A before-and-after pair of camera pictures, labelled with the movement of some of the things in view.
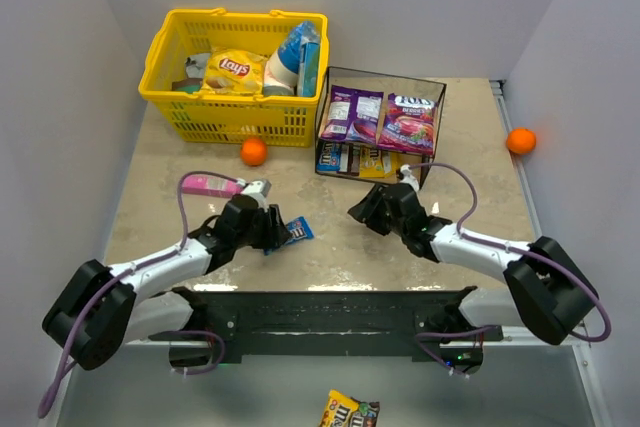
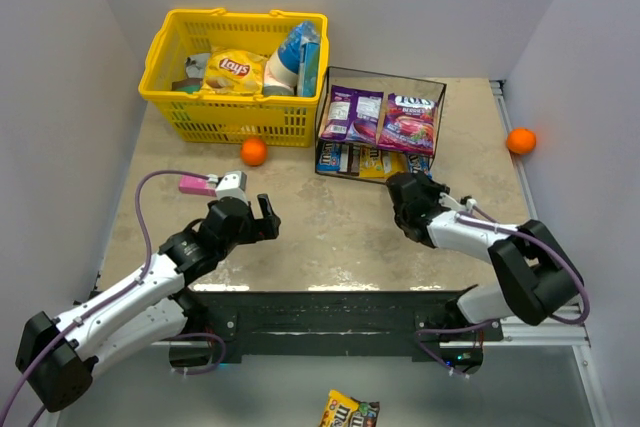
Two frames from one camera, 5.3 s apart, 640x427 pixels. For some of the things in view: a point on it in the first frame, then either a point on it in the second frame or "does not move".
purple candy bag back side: (352, 115) does not move
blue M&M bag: (299, 229) to (419, 163)
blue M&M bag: (328, 156) does not move
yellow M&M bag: (371, 162) does not move
